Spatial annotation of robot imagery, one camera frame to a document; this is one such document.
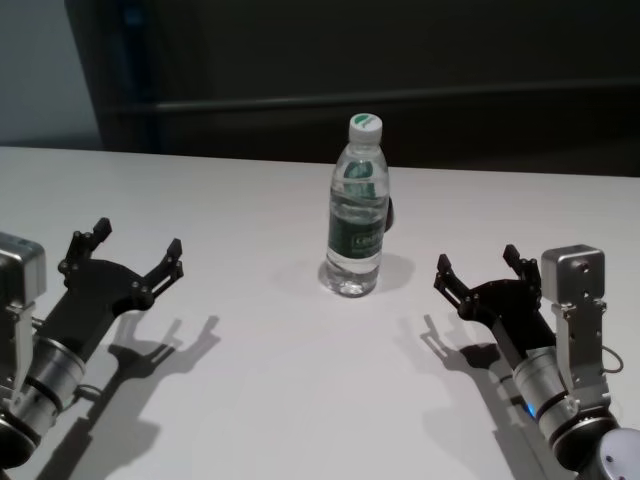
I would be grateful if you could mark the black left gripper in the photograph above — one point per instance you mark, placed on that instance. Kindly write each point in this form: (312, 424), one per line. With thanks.
(85, 305)

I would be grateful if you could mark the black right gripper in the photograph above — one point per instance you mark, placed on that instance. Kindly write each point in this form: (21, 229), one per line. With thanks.
(510, 310)

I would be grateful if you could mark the clear water bottle green label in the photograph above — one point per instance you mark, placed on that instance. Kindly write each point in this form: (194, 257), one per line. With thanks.
(356, 240)

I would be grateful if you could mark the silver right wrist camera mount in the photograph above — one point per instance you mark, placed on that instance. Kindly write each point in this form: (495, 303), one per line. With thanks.
(575, 275)

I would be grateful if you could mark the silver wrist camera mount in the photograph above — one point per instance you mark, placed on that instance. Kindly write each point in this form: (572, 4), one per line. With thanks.
(20, 270)
(575, 275)

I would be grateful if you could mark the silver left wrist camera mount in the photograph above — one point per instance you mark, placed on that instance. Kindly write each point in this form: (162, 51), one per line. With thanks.
(20, 270)

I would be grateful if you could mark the blue upright metal post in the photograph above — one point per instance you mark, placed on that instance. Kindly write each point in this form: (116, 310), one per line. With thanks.
(135, 75)

